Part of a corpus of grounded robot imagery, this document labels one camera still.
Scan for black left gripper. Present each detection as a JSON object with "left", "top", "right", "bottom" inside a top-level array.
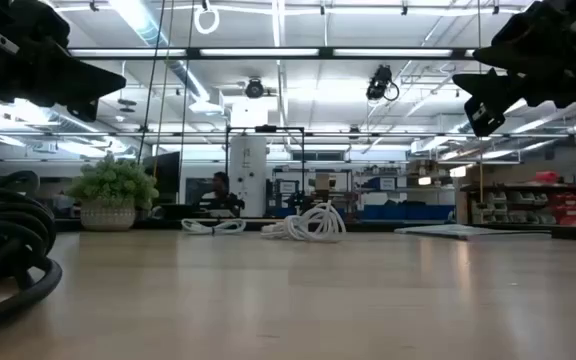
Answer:
[{"left": 0, "top": 0, "right": 127, "bottom": 123}]

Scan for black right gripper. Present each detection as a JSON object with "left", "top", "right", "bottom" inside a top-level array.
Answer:
[{"left": 451, "top": 0, "right": 576, "bottom": 138}]

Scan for small white USB-C cable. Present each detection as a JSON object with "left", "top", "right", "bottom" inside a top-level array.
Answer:
[{"left": 181, "top": 217, "right": 248, "bottom": 237}]

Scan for large white USB-C cable bundle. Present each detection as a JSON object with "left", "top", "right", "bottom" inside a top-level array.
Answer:
[{"left": 259, "top": 200, "right": 348, "bottom": 245}]

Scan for green plant in white pot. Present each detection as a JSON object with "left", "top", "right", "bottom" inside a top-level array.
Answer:
[{"left": 65, "top": 153, "right": 160, "bottom": 232}]

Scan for black monitor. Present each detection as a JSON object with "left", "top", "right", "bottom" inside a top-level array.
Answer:
[{"left": 142, "top": 151, "right": 182, "bottom": 206}]

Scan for shelf with red bins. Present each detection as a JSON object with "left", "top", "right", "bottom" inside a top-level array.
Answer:
[{"left": 459, "top": 169, "right": 576, "bottom": 227}]

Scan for grey flat mat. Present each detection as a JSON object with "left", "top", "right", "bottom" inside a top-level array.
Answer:
[{"left": 393, "top": 223, "right": 553, "bottom": 241}]

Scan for blue storage bins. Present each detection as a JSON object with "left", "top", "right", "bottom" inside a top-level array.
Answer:
[{"left": 361, "top": 201, "right": 457, "bottom": 222}]

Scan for person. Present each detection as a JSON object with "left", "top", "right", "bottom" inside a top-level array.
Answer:
[{"left": 199, "top": 171, "right": 246, "bottom": 219}]

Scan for white cylindrical tank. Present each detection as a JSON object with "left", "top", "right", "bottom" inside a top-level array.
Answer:
[{"left": 228, "top": 134, "right": 269, "bottom": 219}]

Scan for black overhead camera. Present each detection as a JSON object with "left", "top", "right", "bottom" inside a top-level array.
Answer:
[{"left": 365, "top": 64, "right": 401, "bottom": 103}]

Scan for white looped hanging cable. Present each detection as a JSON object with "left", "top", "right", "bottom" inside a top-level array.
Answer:
[{"left": 193, "top": 3, "right": 221, "bottom": 36}]

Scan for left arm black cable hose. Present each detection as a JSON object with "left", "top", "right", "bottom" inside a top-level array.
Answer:
[{"left": 0, "top": 169, "right": 64, "bottom": 337}]

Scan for round black ceiling camera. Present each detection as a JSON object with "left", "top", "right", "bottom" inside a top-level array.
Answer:
[{"left": 244, "top": 76, "right": 266, "bottom": 100}]

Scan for black frame bar with lights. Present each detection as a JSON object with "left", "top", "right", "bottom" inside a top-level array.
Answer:
[{"left": 66, "top": 46, "right": 480, "bottom": 62}]

